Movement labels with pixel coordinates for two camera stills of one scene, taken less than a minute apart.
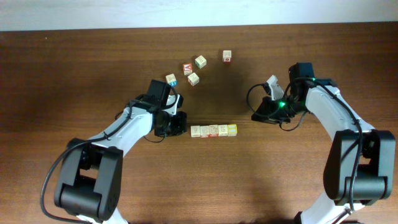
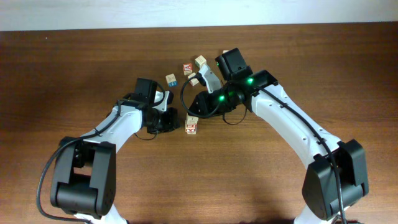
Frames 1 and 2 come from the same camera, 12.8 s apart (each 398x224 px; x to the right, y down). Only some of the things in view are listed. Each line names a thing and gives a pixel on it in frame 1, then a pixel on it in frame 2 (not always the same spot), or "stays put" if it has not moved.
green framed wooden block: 201,61 stays put
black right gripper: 266,113 -> 203,99
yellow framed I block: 232,130 -> 191,120
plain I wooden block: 193,79 stays put
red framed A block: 187,68 stays put
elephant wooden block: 213,130 -> 191,129
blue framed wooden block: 171,79 stays put
